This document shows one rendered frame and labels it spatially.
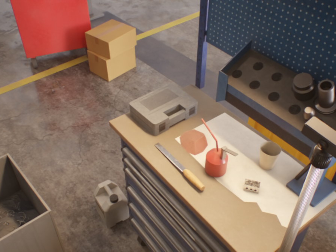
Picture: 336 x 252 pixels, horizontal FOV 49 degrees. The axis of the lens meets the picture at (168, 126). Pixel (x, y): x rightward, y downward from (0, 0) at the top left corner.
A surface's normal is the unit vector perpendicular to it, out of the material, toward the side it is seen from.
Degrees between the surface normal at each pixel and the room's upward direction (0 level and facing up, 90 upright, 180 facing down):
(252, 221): 0
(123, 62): 90
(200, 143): 40
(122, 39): 90
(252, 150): 0
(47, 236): 90
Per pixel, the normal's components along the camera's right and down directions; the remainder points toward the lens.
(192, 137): -0.15, -0.82
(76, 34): 0.37, 0.61
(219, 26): -0.80, 0.40
